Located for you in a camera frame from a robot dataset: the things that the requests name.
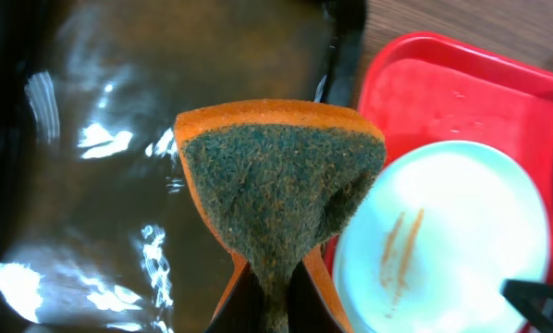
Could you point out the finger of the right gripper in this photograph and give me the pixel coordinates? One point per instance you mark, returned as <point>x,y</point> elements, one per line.
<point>533,300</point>

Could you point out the orange green scrub sponge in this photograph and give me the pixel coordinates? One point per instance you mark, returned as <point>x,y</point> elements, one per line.
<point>273,180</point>

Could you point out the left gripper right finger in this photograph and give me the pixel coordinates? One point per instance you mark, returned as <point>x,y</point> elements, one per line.
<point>307,311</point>

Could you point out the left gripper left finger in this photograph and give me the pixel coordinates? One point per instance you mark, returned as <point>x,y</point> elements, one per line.
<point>242,311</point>

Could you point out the black water tray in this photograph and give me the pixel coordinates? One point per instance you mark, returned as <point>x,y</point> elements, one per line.
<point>98,232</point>

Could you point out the red serving tray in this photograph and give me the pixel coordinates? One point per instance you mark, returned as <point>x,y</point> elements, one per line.
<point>425,88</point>

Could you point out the light blue plate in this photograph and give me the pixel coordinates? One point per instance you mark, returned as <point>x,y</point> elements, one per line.
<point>440,231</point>

